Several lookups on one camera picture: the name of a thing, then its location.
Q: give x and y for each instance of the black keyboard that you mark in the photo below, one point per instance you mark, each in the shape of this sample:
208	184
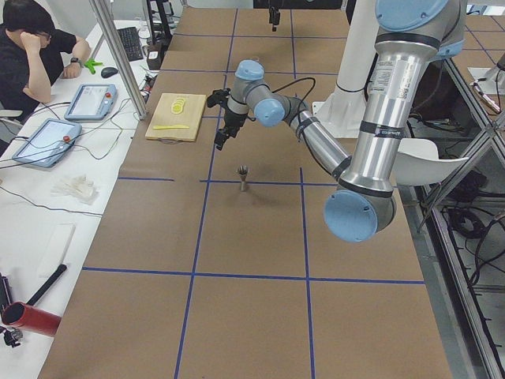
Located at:
131	43

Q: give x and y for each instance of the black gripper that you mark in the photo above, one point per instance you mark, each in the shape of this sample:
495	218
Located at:
274	16
233	118

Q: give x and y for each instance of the green plastic clamp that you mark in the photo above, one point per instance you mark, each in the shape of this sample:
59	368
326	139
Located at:
91	64

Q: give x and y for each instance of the aluminium frame post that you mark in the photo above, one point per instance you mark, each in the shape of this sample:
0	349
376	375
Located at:
106	22

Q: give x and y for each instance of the seated person in black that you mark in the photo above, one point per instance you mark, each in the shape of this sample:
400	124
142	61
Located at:
34	54

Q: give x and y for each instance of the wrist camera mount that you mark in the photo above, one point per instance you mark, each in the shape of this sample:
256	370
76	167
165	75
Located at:
218	97

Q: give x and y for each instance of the red cylinder bottle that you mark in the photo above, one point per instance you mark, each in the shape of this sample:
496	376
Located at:
26	317

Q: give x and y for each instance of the black computer mouse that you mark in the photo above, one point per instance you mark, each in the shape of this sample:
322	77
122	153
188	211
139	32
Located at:
108	72

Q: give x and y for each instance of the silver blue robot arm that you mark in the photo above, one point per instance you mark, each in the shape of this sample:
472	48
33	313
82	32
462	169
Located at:
410	35

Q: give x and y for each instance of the teach pendant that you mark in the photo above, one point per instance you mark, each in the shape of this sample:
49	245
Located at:
48	144
91	102

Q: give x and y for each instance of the lemon slice three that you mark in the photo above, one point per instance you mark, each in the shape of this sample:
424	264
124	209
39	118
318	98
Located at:
179	102

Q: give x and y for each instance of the black handled tool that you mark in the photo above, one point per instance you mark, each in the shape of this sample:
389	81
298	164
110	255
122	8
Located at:
47	285

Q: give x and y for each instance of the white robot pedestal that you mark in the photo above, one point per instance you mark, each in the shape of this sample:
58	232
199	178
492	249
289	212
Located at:
341	113

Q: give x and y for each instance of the near teach pendant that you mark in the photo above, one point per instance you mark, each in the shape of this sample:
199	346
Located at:
48	144

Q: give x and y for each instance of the white cloth gloves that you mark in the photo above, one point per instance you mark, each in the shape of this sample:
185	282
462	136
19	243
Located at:
79	187

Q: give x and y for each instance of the lemon slice one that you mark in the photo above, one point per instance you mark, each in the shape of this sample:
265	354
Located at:
177	109

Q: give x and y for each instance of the far teach pendant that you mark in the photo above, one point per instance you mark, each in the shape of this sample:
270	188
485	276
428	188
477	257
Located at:
91	102

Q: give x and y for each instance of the steel jigger measuring cup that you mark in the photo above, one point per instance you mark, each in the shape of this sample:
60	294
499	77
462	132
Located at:
242	172

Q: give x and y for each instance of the white foam block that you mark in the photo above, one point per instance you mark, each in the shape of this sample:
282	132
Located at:
56	249

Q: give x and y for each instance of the bamboo cutting board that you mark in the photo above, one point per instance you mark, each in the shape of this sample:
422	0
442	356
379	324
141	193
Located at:
191	116

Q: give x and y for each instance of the yellow plastic knife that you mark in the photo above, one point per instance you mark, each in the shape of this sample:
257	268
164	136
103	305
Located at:
174	126

